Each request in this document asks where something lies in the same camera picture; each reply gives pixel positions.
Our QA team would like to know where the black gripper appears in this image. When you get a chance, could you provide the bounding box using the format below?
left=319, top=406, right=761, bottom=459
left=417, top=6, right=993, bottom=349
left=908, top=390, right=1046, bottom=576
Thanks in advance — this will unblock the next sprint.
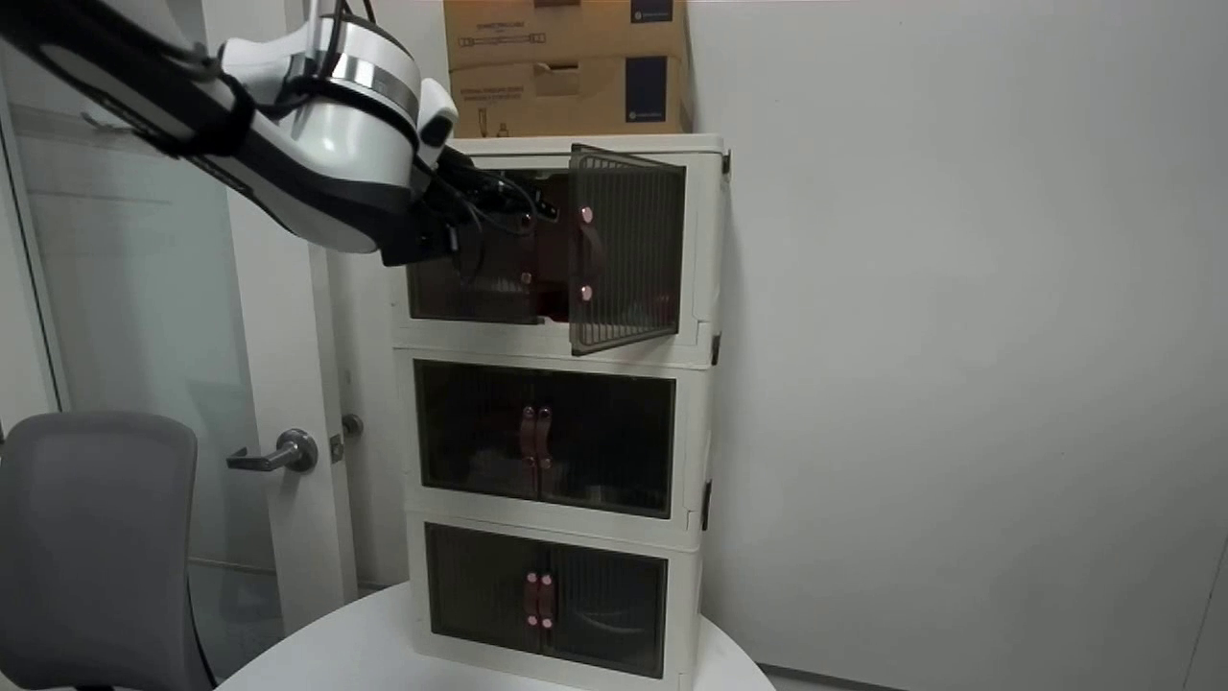
left=376, top=164, right=515, bottom=274

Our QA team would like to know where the white three-tier storage cabinet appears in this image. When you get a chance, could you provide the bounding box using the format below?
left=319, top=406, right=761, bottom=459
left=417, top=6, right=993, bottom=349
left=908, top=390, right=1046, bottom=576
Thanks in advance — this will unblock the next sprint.
left=376, top=132, right=731, bottom=691

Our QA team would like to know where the tinted middle cabinet door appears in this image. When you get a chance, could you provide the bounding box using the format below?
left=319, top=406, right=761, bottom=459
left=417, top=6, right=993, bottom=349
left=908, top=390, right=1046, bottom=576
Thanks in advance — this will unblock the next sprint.
left=409, top=357, right=541, bottom=507
left=529, top=363, right=680, bottom=521

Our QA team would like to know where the tinted bottom cabinet door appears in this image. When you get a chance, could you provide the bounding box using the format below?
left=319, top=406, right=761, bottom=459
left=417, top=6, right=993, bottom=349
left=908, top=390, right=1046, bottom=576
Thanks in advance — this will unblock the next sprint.
left=423, top=518, right=546, bottom=651
left=533, top=536, right=670, bottom=685

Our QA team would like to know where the cardboard box with dark label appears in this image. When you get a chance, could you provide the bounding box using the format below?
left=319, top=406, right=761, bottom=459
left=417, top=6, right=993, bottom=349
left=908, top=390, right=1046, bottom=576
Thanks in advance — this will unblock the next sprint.
left=440, top=0, right=693, bottom=68
left=445, top=55, right=699, bottom=141

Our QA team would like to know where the white room door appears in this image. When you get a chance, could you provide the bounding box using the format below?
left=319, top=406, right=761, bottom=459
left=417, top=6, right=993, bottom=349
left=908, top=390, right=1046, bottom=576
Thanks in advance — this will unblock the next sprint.
left=0, top=0, right=363, bottom=646

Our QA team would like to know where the metal door latch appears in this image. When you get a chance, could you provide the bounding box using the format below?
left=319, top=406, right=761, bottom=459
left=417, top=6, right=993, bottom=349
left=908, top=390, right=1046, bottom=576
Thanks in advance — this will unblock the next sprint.
left=326, top=411, right=367, bottom=468

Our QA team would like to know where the grey office chair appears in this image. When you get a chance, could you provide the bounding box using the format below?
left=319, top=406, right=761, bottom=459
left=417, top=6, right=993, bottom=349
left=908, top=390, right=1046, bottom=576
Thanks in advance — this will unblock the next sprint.
left=0, top=406, right=220, bottom=691

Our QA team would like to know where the silver lever door handle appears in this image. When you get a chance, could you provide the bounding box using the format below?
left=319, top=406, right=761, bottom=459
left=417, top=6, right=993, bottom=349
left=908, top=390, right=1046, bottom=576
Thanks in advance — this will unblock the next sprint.
left=222, top=427, right=321, bottom=481

